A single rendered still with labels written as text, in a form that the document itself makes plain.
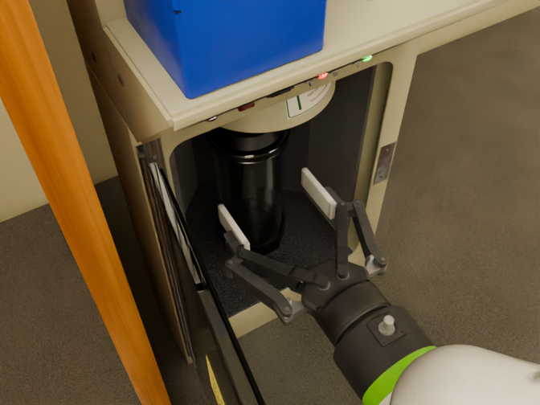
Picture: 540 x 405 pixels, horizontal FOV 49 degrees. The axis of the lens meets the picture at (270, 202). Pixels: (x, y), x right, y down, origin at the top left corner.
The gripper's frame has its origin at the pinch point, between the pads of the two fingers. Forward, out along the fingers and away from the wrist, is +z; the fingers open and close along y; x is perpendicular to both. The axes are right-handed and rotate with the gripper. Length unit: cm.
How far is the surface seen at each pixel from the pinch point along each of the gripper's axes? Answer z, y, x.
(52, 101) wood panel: -13.2, 20.8, -34.9
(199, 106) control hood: -15.2, 13.0, -32.6
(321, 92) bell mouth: -0.7, -6.3, -15.3
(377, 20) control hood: -13.4, -1.5, -32.7
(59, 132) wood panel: -13.1, 21.0, -32.7
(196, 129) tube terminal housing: -3.7, 9.4, -19.8
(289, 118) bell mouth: -1.9, -1.5, -14.7
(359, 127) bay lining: 0.1, -12.8, -6.5
